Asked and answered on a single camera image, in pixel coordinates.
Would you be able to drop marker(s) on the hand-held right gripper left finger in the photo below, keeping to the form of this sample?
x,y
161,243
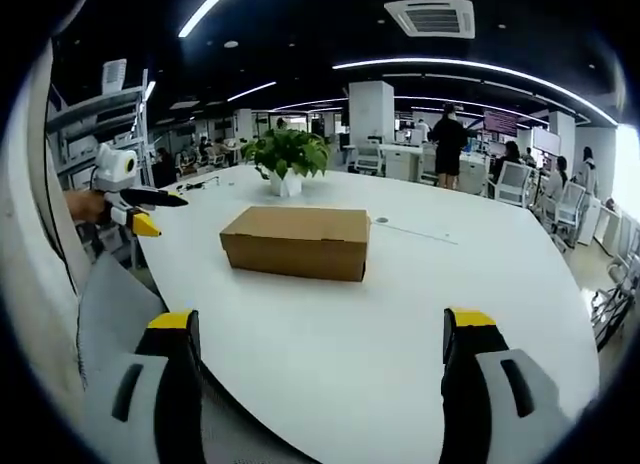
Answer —
x,y
150,384

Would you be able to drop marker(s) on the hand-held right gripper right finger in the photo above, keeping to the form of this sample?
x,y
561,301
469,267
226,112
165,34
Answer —
x,y
480,384

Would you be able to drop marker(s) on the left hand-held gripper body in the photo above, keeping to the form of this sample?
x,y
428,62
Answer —
x,y
114,166

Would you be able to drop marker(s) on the brown cardboard shoe box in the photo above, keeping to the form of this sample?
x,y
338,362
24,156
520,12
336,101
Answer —
x,y
300,239

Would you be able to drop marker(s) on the person's left hand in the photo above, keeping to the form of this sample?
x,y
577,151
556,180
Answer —
x,y
85,204

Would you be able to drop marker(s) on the grey metal shelf rack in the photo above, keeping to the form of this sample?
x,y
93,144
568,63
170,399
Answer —
x,y
95,119

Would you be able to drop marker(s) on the grey mesh office chair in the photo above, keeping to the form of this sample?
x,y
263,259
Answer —
x,y
115,309

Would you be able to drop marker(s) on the person's light shirt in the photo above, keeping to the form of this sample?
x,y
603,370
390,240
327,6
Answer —
x,y
35,264

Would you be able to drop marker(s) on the green potted plant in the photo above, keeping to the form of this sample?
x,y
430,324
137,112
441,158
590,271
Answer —
x,y
287,156

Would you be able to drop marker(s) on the long ceiling light strip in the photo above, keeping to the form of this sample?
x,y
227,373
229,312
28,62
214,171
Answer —
x,y
480,79
207,6

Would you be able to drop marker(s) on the white office chair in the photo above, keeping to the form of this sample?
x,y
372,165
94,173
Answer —
x,y
515,181
570,209
370,159

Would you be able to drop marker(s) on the white square pillar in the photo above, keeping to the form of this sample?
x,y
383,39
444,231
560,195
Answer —
x,y
371,111

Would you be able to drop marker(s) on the ceiling air conditioner unit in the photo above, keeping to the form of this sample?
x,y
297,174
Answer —
x,y
432,18

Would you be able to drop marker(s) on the purple wall screen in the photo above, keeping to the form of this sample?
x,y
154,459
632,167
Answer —
x,y
500,122

